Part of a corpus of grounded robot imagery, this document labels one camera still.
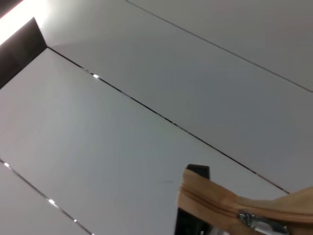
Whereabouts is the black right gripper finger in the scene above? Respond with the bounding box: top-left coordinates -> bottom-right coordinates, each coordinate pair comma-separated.
186,164 -> 211,182
174,208 -> 204,235

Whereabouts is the khaki canvas food bag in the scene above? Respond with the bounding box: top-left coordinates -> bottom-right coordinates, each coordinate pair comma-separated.
176,168 -> 313,235

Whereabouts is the silver metal zipper pull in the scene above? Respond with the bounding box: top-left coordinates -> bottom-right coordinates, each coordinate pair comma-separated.
238,209 -> 289,235

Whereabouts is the dark ceiling panel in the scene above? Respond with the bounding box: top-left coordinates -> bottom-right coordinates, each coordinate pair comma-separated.
0,17 -> 47,90

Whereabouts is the bright ceiling light strip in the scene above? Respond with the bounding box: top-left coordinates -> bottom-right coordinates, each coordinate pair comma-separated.
0,0 -> 53,46

